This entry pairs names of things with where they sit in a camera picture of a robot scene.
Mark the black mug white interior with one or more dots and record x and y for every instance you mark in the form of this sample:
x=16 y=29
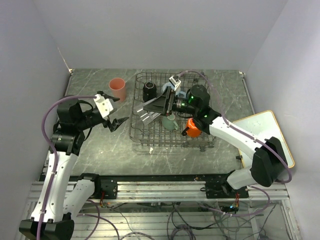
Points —
x=149 y=91

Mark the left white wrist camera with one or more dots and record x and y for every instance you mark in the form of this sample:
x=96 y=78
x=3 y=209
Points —
x=104 y=105

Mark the whiteboard with wooden frame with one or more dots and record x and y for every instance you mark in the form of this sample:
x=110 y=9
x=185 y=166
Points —
x=265 y=125

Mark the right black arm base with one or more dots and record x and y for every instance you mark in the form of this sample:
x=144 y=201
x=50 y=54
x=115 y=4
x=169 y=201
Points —
x=216 y=187

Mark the orange mug black handle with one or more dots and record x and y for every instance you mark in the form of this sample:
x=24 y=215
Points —
x=191 y=130

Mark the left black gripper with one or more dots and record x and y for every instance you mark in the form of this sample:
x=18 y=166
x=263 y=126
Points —
x=113 y=125

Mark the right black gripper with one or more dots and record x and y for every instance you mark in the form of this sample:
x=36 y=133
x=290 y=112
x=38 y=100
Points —
x=159 y=104

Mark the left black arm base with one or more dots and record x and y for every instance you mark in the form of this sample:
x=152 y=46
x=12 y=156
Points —
x=104 y=187

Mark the clear glass cup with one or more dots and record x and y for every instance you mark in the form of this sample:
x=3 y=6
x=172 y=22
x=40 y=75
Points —
x=146 y=116

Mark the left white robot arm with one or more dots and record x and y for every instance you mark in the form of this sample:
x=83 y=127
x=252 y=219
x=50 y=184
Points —
x=55 y=211

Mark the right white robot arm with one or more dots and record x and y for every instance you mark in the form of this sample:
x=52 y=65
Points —
x=268 y=157

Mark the light blue mug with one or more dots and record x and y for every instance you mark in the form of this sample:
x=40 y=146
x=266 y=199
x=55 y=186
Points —
x=179 y=93

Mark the green ceramic mug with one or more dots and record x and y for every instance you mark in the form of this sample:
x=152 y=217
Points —
x=169 y=122

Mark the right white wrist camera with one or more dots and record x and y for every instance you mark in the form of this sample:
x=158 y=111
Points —
x=176 y=82

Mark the grey wire dish rack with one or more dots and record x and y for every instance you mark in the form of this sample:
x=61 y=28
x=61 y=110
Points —
x=154 y=134

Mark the pink plastic tumbler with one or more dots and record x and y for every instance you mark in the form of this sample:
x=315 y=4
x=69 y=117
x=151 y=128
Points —
x=118 y=88

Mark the aluminium mounting rail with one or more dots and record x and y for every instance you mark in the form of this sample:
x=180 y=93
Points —
x=174 y=191

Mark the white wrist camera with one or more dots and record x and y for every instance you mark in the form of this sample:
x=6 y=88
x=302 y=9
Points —
x=176 y=82
x=104 y=105

